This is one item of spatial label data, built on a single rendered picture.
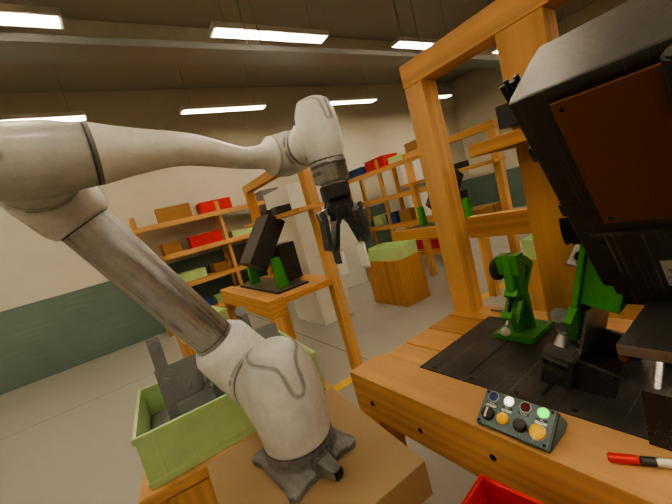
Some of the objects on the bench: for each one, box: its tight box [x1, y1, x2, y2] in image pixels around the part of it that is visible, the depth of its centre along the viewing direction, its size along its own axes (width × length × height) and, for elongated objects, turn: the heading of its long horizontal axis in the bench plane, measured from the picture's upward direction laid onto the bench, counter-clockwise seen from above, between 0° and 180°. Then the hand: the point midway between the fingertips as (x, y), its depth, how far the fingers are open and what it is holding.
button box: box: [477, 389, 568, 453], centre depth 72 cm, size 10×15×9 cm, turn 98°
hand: (353, 260), depth 86 cm, fingers open, 6 cm apart
